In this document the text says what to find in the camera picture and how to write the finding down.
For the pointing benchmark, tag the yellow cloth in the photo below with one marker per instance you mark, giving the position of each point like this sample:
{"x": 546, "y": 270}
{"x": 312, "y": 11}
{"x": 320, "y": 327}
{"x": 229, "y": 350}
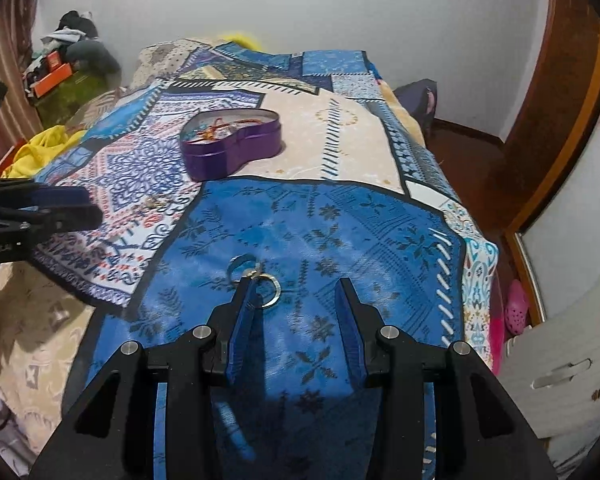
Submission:
{"x": 41, "y": 150}

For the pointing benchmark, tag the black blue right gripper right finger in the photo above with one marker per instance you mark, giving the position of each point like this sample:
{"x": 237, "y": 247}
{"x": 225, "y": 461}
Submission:
{"x": 481, "y": 434}

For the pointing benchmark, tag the pile of clothes and boxes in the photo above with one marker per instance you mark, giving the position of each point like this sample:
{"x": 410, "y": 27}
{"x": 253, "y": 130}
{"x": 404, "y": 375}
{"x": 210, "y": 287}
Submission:
{"x": 73, "y": 67}

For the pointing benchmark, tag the blue patchwork bedspread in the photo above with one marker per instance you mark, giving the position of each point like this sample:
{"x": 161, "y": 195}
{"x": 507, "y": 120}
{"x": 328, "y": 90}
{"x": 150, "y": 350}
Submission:
{"x": 353, "y": 193}

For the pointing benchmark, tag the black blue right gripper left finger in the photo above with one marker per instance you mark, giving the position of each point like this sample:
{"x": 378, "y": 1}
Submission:
{"x": 109, "y": 433}

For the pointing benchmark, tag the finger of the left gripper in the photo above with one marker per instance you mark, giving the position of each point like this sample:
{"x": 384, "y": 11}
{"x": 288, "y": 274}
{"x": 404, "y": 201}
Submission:
{"x": 46, "y": 222}
{"x": 24, "y": 193}

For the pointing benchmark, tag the dark purple pillow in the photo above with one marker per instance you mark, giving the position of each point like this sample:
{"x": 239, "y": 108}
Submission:
{"x": 420, "y": 99}

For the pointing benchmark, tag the white cabinet with stickers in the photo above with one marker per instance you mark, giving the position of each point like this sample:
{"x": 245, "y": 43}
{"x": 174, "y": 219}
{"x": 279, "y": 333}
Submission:
{"x": 552, "y": 372}

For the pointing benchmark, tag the white sliding wardrobe door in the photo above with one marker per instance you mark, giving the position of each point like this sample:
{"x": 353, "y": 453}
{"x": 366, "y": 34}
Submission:
{"x": 563, "y": 244}

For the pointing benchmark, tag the wooden wardrobe frame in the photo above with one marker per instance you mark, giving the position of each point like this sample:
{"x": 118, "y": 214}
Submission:
{"x": 558, "y": 114}

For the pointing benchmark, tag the silver ring keychain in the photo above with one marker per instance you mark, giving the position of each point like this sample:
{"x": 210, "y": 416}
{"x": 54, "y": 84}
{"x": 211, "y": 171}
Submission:
{"x": 249, "y": 267}

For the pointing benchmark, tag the pink slipper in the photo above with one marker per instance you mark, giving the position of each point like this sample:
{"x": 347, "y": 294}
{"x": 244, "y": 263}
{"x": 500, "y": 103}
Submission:
{"x": 516, "y": 308}

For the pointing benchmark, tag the striped red curtain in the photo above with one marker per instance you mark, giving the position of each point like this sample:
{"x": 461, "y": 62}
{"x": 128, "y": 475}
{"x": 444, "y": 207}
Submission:
{"x": 18, "y": 118}

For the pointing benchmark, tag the orange box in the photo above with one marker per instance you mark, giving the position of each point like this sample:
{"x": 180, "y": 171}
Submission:
{"x": 51, "y": 80}

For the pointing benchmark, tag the small beaded jewelry piece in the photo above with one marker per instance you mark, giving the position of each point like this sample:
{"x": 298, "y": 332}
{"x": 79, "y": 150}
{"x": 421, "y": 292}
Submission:
{"x": 153, "y": 202}

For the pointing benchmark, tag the purple heart-shaped tin box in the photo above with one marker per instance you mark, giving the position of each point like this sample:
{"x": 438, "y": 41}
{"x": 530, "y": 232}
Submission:
{"x": 217, "y": 143}

